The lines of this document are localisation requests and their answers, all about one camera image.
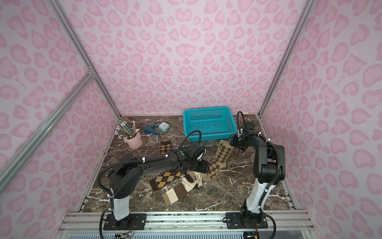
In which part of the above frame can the beige green argyle sock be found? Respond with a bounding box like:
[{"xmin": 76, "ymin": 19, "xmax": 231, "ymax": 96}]
[
  {"xmin": 182, "ymin": 171, "xmax": 203, "ymax": 192},
  {"xmin": 201, "ymin": 140, "xmax": 233, "ymax": 181}
]

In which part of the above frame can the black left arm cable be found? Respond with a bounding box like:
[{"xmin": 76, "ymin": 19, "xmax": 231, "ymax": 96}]
[{"xmin": 178, "ymin": 129, "xmax": 203, "ymax": 150}]

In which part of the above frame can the brown cream striped sock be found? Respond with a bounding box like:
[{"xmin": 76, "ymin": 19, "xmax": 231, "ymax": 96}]
[{"xmin": 162, "ymin": 178, "xmax": 199, "ymax": 206}]

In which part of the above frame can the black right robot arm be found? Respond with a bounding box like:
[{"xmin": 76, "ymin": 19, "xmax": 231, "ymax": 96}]
[{"xmin": 230, "ymin": 121, "xmax": 286, "ymax": 227}]

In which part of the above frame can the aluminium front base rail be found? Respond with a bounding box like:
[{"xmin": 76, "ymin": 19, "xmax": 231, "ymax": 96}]
[{"xmin": 56, "ymin": 210, "xmax": 314, "ymax": 239}]

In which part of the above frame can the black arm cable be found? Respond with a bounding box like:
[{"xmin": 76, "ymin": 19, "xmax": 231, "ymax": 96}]
[
  {"xmin": 236, "ymin": 111, "xmax": 246, "ymax": 132},
  {"xmin": 178, "ymin": 129, "xmax": 203, "ymax": 150}
]

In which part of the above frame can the pink metal pencil cup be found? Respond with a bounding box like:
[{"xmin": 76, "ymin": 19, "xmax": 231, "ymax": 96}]
[{"xmin": 123, "ymin": 133, "xmax": 143, "ymax": 149}]

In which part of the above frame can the dark teal stapler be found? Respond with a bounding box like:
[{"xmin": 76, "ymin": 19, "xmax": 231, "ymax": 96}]
[{"xmin": 143, "ymin": 122, "xmax": 161, "ymax": 135}]

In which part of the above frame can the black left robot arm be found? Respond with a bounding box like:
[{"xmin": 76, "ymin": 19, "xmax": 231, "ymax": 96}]
[{"xmin": 96, "ymin": 142, "xmax": 209, "ymax": 221}]

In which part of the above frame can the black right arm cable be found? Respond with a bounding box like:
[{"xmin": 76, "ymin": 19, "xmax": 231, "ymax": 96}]
[{"xmin": 236, "ymin": 111, "xmax": 246, "ymax": 132}]

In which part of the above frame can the bundle of coloured pencils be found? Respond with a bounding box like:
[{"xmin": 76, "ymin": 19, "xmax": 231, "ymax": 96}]
[{"xmin": 114, "ymin": 121, "xmax": 139, "ymax": 139}]

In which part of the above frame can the brown yellow argyle sock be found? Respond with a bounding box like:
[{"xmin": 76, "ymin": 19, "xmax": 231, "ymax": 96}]
[
  {"xmin": 160, "ymin": 140, "xmax": 172, "ymax": 155},
  {"xmin": 149, "ymin": 169, "xmax": 182, "ymax": 191}
]

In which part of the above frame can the small mint alarm clock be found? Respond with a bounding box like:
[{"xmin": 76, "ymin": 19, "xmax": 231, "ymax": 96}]
[{"xmin": 158, "ymin": 121, "xmax": 170, "ymax": 132}]

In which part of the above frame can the teal plastic mesh basket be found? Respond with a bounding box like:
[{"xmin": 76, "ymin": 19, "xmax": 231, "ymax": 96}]
[{"xmin": 183, "ymin": 107, "xmax": 237, "ymax": 141}]

